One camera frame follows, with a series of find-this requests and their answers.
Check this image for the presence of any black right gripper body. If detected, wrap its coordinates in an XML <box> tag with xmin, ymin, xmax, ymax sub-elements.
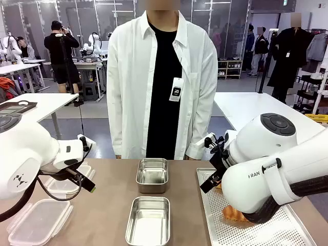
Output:
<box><xmin>209</xmin><ymin>139</ymin><xmax>232</xmax><ymax>174</ymax></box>

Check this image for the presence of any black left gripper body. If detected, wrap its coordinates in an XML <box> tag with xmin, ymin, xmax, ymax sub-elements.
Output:
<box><xmin>38</xmin><ymin>159</ymin><xmax>85</xmax><ymax>180</ymax></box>

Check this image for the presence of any clear plastic clip lid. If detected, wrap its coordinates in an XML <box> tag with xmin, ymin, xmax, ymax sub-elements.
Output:
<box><xmin>45</xmin><ymin>165</ymin><xmax>96</xmax><ymax>195</ymax></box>
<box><xmin>6</xmin><ymin>198</ymin><xmax>74</xmax><ymax>246</ymax></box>

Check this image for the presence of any steel rectangular container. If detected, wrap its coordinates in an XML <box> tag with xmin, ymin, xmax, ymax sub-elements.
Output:
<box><xmin>125</xmin><ymin>196</ymin><xmax>171</xmax><ymax>246</ymax></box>
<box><xmin>135</xmin><ymin>158</ymin><xmax>169</xmax><ymax>194</ymax></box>

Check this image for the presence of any perforated metal baking tray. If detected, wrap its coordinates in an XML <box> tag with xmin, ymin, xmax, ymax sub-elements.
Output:
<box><xmin>196</xmin><ymin>168</ymin><xmax>317</xmax><ymax>246</ymax></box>

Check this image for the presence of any white hanging name tag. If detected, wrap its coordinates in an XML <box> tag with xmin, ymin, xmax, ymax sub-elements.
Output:
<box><xmin>169</xmin><ymin>77</ymin><xmax>185</xmax><ymax>103</ymax></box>

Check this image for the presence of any grey plastic stool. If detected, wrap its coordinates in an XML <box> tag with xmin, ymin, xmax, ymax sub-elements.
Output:
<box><xmin>82</xmin><ymin>83</ymin><xmax>99</xmax><ymax>101</ymax></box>

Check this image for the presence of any white shoe rack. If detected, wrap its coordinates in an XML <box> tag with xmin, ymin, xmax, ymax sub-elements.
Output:
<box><xmin>217</xmin><ymin>59</ymin><xmax>243</xmax><ymax>80</ymax></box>

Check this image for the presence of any person in white shirt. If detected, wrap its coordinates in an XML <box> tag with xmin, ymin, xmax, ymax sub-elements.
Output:
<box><xmin>106</xmin><ymin>0</ymin><xmax>219</xmax><ymax>161</ymax></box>

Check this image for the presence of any orange cloth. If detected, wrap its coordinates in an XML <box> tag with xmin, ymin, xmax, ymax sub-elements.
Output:
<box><xmin>0</xmin><ymin>77</ymin><xmax>16</xmax><ymax>101</ymax></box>

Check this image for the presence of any yellow crate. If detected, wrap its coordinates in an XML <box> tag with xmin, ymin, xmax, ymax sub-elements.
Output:
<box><xmin>304</xmin><ymin>113</ymin><xmax>328</xmax><ymax>127</ymax></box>

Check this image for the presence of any black utility cart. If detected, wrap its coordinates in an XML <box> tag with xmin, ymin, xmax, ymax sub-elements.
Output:
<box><xmin>293</xmin><ymin>74</ymin><xmax>324</xmax><ymax>115</ymax></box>

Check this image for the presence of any grey background workbench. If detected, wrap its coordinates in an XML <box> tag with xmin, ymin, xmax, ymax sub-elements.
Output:
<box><xmin>43</xmin><ymin>56</ymin><xmax>108</xmax><ymax>101</ymax></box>

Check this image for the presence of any white background desk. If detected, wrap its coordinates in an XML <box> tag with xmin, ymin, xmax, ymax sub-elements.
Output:
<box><xmin>0</xmin><ymin>59</ymin><xmax>51</xmax><ymax>94</ymax></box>

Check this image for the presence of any person in dark clothes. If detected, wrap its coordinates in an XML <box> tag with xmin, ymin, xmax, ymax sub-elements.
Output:
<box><xmin>241</xmin><ymin>24</ymin><xmax>256</xmax><ymax>74</ymax></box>

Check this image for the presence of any person in black jacket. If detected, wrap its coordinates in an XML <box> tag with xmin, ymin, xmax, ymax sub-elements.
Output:
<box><xmin>252</xmin><ymin>26</ymin><xmax>270</xmax><ymax>77</ymax></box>

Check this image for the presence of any figure in black coat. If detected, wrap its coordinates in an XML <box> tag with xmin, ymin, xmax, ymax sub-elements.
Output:
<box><xmin>266</xmin><ymin>12</ymin><xmax>312</xmax><ymax>104</ymax></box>

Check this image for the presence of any man in black clothes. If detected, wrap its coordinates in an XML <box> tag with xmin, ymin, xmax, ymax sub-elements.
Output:
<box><xmin>44</xmin><ymin>20</ymin><xmax>81</xmax><ymax>94</ymax></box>

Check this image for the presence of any seated person with cap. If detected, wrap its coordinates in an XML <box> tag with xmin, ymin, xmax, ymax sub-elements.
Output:
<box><xmin>15</xmin><ymin>36</ymin><xmax>35</xmax><ymax>60</ymax></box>

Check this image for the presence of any grey hanging garment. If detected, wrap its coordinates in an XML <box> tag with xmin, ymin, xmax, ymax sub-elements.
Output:
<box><xmin>301</xmin><ymin>32</ymin><xmax>328</xmax><ymax>74</ymax></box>

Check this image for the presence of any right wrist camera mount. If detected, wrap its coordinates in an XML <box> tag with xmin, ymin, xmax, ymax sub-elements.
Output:
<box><xmin>196</xmin><ymin>130</ymin><xmax>238</xmax><ymax>155</ymax></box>

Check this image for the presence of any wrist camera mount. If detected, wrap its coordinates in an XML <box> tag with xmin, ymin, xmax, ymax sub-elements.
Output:
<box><xmin>76</xmin><ymin>133</ymin><xmax>97</xmax><ymax>154</ymax></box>
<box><xmin>196</xmin><ymin>130</ymin><xmax>238</xmax><ymax>155</ymax></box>

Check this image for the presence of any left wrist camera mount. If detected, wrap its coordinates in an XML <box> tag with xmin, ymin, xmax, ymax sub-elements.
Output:
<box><xmin>76</xmin><ymin>133</ymin><xmax>97</xmax><ymax>154</ymax></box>

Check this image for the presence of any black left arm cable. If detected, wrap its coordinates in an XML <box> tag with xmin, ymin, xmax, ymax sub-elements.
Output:
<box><xmin>0</xmin><ymin>168</ymin><xmax>84</xmax><ymax>224</ymax></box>

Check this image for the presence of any thin black hanging cable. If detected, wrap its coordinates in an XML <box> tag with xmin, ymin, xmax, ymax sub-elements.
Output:
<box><xmin>76</xmin><ymin>101</ymin><xmax>86</xmax><ymax>136</ymax></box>

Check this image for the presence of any brown tray with handle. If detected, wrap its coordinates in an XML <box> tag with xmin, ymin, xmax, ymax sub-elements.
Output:
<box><xmin>0</xmin><ymin>100</ymin><xmax>38</xmax><ymax>121</ymax></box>

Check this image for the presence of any black right arm cable sleeve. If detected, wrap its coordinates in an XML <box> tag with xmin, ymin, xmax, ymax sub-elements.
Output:
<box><xmin>243</xmin><ymin>174</ymin><xmax>328</xmax><ymax>225</ymax></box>

